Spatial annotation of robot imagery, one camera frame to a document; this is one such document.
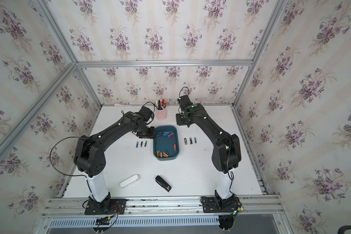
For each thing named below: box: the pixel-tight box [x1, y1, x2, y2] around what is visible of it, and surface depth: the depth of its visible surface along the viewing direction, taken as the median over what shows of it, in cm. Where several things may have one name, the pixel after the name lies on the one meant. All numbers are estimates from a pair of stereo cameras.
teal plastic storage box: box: [153, 125, 180, 161], surface depth 95 cm
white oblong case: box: [119, 174, 140, 190], surface depth 80 cm
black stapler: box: [155, 175, 173, 193], surface depth 80 cm
